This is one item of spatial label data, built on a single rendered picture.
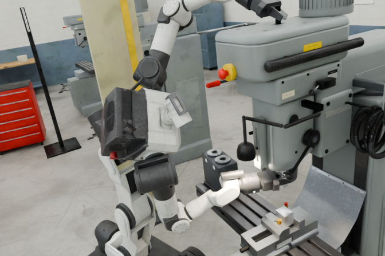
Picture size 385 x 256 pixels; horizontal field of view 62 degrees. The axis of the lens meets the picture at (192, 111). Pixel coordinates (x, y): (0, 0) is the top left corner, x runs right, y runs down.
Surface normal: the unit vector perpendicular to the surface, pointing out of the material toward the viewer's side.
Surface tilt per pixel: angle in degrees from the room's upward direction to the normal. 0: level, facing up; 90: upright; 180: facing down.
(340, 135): 90
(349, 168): 90
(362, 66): 90
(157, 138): 58
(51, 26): 90
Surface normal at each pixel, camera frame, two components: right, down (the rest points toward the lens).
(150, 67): -0.09, -0.11
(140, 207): 0.72, 0.00
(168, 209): 0.32, 0.57
